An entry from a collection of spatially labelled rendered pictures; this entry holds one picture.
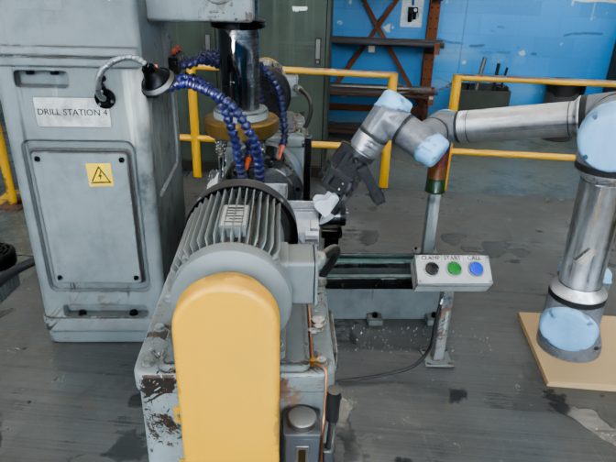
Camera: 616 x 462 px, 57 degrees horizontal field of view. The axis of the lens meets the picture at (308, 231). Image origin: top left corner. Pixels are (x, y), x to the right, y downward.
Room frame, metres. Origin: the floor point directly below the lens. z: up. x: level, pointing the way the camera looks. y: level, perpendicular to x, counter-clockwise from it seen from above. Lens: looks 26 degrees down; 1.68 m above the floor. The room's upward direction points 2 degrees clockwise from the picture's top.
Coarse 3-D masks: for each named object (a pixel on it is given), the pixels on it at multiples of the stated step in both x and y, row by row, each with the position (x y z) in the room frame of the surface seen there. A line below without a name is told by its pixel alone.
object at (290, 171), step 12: (276, 144) 1.69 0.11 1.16; (264, 156) 1.56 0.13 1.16; (276, 156) 1.58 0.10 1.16; (288, 156) 1.64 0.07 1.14; (228, 168) 1.58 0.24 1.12; (252, 168) 1.55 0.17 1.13; (264, 168) 1.55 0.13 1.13; (276, 168) 1.55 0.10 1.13; (288, 168) 1.56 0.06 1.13; (300, 168) 1.68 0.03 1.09; (276, 180) 1.55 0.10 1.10; (288, 180) 1.55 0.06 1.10; (300, 180) 1.56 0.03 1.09; (288, 192) 1.55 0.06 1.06; (300, 192) 1.56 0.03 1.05
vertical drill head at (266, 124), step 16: (256, 0) 1.32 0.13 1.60; (256, 16) 1.32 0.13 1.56; (224, 32) 1.30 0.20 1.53; (240, 32) 1.29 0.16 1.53; (256, 32) 1.32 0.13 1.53; (224, 48) 1.30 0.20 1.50; (240, 48) 1.29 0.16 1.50; (256, 48) 1.32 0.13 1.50; (224, 64) 1.31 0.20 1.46; (240, 64) 1.29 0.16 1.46; (256, 64) 1.32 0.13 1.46; (224, 80) 1.31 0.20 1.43; (240, 80) 1.29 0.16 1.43; (256, 80) 1.32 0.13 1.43; (240, 96) 1.29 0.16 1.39; (256, 96) 1.32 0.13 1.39; (256, 112) 1.30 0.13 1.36; (208, 128) 1.28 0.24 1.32; (224, 128) 1.25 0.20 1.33; (240, 128) 1.25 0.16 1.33; (256, 128) 1.26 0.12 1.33; (272, 128) 1.30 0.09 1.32; (224, 144) 1.30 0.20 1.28; (224, 160) 1.37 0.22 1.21
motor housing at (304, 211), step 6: (294, 204) 1.34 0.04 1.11; (300, 204) 1.34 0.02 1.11; (306, 204) 1.35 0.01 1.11; (312, 204) 1.35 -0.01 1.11; (294, 210) 1.32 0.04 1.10; (300, 210) 1.32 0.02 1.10; (306, 210) 1.32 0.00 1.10; (312, 210) 1.32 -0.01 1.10; (300, 216) 1.31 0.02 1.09; (306, 216) 1.31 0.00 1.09; (312, 216) 1.31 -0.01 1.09; (318, 216) 1.32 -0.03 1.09; (300, 222) 1.30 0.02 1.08; (306, 222) 1.30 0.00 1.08; (306, 228) 1.29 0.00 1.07; (306, 234) 1.28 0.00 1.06; (312, 234) 1.28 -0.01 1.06; (318, 234) 1.28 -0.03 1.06; (306, 240) 1.27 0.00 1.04; (312, 240) 1.27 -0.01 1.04; (318, 240) 1.27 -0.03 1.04
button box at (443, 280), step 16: (416, 256) 1.12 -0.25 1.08; (432, 256) 1.12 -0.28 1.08; (448, 256) 1.13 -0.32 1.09; (464, 256) 1.13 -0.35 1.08; (480, 256) 1.13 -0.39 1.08; (416, 272) 1.09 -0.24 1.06; (448, 272) 1.09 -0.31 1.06; (464, 272) 1.10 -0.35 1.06; (416, 288) 1.09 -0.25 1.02; (432, 288) 1.09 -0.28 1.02; (448, 288) 1.09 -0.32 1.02; (464, 288) 1.09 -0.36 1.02; (480, 288) 1.10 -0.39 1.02
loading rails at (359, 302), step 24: (336, 264) 1.38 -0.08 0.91; (360, 264) 1.38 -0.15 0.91; (384, 264) 1.39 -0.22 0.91; (408, 264) 1.39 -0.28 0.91; (336, 288) 1.28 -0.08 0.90; (360, 288) 1.28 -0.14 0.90; (384, 288) 1.29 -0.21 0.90; (408, 288) 1.29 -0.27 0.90; (336, 312) 1.28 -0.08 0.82; (360, 312) 1.28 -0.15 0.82; (384, 312) 1.29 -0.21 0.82; (408, 312) 1.29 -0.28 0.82; (432, 312) 1.29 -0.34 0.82
